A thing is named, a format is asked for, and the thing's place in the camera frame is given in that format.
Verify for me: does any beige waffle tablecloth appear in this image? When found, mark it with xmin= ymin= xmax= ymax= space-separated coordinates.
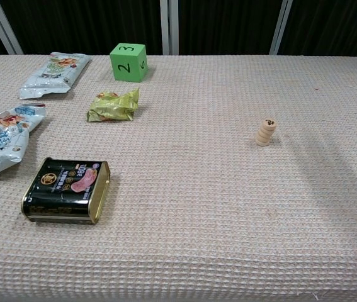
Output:
xmin=0 ymin=53 xmax=357 ymax=302

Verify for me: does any crumpled yellow-green wrapper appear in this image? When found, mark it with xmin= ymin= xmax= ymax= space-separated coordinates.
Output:
xmin=86 ymin=87 xmax=140 ymax=123

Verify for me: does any green numbered foam cube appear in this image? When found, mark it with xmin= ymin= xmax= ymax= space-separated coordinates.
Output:
xmin=109 ymin=42 xmax=149 ymax=83

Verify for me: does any black square packet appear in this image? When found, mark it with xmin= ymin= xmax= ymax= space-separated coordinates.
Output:
xmin=21 ymin=157 xmax=111 ymax=225

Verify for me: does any silver snack bag green print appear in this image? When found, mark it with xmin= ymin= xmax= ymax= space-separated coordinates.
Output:
xmin=18 ymin=52 xmax=91 ymax=100

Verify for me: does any grey partition post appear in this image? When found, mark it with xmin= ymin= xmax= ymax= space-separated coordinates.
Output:
xmin=0 ymin=0 xmax=24 ymax=55
xmin=160 ymin=0 xmax=179 ymax=56
xmin=268 ymin=0 xmax=293 ymax=56

